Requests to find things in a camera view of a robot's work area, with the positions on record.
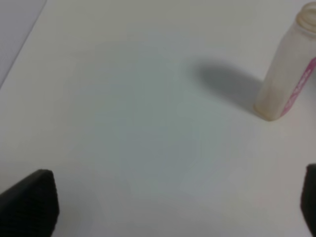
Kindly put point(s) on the clear plastic drink bottle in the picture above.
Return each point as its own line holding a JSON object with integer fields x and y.
{"x": 291, "y": 67}

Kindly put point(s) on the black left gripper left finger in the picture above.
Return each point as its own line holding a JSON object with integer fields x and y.
{"x": 30, "y": 208}

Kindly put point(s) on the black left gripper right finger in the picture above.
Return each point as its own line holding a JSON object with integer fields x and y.
{"x": 308, "y": 198}

